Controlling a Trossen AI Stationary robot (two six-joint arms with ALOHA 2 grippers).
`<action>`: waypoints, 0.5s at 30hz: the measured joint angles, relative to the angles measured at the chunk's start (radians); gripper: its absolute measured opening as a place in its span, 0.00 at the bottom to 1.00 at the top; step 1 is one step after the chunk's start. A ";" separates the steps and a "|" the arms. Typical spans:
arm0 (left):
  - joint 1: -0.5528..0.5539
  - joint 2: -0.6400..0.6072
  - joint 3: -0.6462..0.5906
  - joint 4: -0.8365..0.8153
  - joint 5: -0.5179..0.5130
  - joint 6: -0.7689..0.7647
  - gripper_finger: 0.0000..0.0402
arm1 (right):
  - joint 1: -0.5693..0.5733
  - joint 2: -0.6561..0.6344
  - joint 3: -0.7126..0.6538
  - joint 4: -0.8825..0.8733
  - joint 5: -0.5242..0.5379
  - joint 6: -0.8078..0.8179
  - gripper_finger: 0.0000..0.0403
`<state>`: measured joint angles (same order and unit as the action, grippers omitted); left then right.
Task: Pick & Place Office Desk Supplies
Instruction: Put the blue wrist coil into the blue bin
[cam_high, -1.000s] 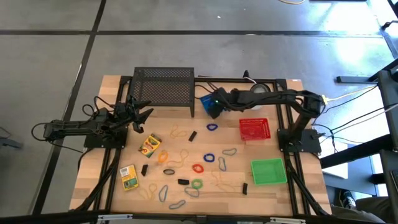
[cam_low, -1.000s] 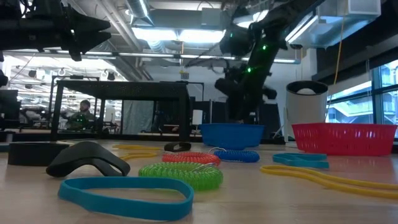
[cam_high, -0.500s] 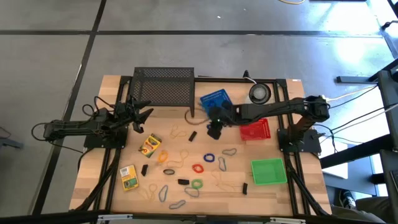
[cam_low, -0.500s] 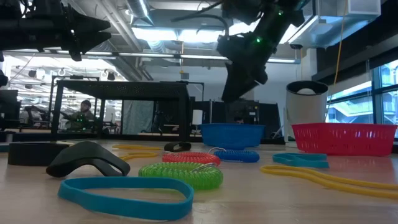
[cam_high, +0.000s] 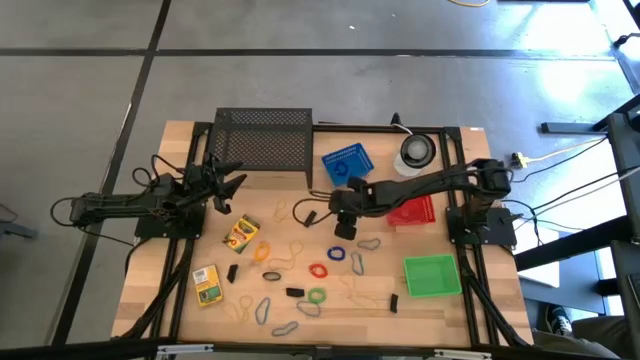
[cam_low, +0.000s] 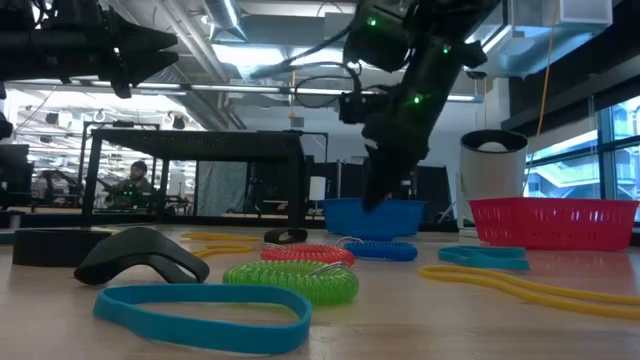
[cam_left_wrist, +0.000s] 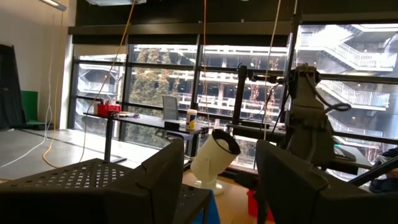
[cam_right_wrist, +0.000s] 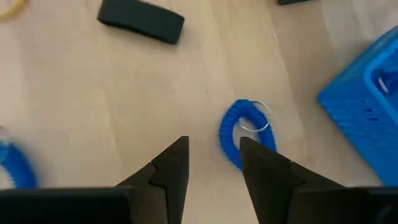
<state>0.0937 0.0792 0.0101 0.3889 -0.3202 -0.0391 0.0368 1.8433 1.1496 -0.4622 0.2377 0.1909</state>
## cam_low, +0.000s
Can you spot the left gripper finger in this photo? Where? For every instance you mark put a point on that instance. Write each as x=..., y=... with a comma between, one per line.
x=145, y=40
x=150, y=62

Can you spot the red rubber band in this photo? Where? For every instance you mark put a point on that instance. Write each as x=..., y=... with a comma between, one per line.
x=305, y=254

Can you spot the large glass window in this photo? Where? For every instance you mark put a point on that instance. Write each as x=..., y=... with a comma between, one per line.
x=565, y=175

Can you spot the black clip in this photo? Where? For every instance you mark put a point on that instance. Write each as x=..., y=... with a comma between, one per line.
x=135, y=245
x=285, y=236

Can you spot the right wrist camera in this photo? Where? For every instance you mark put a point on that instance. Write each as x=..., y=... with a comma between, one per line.
x=357, y=107

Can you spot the long ceiling light bar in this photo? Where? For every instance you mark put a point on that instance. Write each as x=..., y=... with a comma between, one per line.
x=235, y=88

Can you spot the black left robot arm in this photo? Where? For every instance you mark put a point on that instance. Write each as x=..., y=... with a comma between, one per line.
x=20, y=55

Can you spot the red plastic basket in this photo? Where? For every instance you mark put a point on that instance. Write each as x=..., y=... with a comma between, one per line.
x=550, y=225

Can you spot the black rubber band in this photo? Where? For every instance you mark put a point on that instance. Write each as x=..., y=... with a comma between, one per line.
x=55, y=247

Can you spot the white cup with black rim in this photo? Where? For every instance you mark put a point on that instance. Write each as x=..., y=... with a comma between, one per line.
x=492, y=175

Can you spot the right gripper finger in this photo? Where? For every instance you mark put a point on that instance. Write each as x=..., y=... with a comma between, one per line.
x=397, y=165
x=370, y=185

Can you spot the blue plastic basket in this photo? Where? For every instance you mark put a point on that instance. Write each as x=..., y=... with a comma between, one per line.
x=400, y=217

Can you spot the grey curtain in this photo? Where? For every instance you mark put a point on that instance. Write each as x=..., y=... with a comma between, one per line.
x=222, y=190

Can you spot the black aluminium table frame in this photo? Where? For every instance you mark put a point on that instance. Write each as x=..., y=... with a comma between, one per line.
x=50, y=220

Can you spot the white lamp shade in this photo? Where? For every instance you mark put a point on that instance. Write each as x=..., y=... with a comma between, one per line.
x=317, y=189

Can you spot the person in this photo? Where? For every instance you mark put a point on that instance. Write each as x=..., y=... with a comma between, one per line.
x=136, y=172

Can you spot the blue rubber band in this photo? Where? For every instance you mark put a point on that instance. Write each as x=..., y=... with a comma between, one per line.
x=200, y=337
x=480, y=259

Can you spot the black partition screen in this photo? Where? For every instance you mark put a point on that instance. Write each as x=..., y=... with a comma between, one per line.
x=435, y=190

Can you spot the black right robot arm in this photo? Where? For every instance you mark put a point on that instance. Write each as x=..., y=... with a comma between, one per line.
x=435, y=30

